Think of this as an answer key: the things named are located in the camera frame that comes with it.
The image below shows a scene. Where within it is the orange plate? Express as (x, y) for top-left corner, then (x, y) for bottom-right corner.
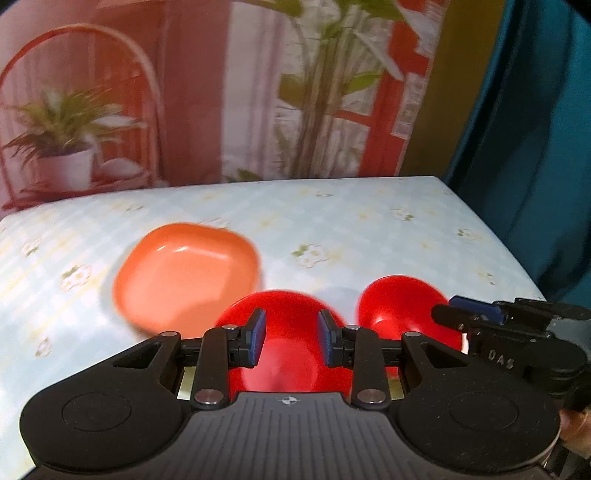
(112, 223), (262, 339)

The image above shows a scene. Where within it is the floral tablecloth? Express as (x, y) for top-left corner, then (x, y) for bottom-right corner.
(0, 174), (549, 480)

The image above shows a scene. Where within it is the teal curtain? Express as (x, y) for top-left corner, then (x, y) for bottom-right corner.
(443, 0), (591, 306)

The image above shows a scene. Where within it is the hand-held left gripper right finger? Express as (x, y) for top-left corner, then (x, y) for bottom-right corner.
(317, 308), (472, 411)

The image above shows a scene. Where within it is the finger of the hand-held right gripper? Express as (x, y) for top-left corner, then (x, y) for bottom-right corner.
(431, 304), (490, 334)
(449, 295), (555, 325)

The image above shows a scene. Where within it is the printed backdrop cloth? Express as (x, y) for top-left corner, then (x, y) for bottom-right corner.
(0, 0), (452, 217)

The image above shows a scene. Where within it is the red bowl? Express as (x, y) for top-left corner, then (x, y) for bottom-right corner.
(215, 290), (351, 396)
(358, 275), (468, 380)

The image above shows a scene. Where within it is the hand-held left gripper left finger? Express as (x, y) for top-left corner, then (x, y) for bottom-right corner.
(111, 308), (267, 411)

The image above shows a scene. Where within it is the person's right hand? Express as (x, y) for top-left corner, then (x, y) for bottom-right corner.
(560, 408), (591, 455)

